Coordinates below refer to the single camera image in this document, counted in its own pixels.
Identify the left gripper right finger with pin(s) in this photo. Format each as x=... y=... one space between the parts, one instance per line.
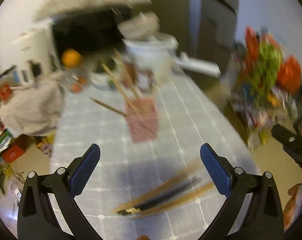
x=219 y=169

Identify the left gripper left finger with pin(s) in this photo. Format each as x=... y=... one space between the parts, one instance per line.
x=81 y=169

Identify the black chopstick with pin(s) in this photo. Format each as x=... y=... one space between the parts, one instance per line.
x=160 y=199

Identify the person's hand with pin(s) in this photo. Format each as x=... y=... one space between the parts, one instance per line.
x=293 y=208

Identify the grey checked tablecloth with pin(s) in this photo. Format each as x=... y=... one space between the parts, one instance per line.
x=126 y=170

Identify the floral cloth over counter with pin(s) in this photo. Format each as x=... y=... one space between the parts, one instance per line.
x=35 y=109

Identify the pink perforated utensil holder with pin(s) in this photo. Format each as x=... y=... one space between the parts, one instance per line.
x=145 y=126

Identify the chopstick standing in holder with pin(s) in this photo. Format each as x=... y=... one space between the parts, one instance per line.
x=119 y=88

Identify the green hanging plant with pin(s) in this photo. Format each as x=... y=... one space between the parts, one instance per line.
x=265 y=71

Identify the red tea tin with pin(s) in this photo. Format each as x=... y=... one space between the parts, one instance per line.
x=5 y=92

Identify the orange tangerine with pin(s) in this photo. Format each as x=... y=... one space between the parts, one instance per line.
x=71 y=58

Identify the white air fryer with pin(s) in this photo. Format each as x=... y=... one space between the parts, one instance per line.
x=29 y=55

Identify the black microwave oven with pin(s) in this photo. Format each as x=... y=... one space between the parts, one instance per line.
x=89 y=32

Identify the grey refrigerator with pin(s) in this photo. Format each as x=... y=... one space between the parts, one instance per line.
x=204 y=29

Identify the white pot with handle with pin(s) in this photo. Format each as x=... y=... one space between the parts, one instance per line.
x=158 y=54

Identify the woven rope basket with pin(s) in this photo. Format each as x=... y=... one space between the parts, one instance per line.
x=140 y=27

